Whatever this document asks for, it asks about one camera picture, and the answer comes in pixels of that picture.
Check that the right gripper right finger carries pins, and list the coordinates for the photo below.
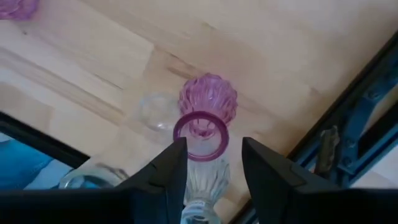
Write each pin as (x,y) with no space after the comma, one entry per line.
(295,205)

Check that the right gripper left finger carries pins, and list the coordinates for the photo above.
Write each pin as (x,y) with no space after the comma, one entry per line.
(140,205)

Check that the clear ribbed narrow-neck vase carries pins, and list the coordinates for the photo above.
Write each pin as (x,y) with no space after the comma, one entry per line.
(205,177)

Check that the clear wide-rim glass vase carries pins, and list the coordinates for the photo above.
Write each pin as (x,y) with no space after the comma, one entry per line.
(155,115)

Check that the pink tall conical vase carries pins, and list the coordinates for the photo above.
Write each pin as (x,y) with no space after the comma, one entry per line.
(15,7)

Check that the black metal table frame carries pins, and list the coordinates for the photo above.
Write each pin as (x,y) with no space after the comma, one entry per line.
(40,141)

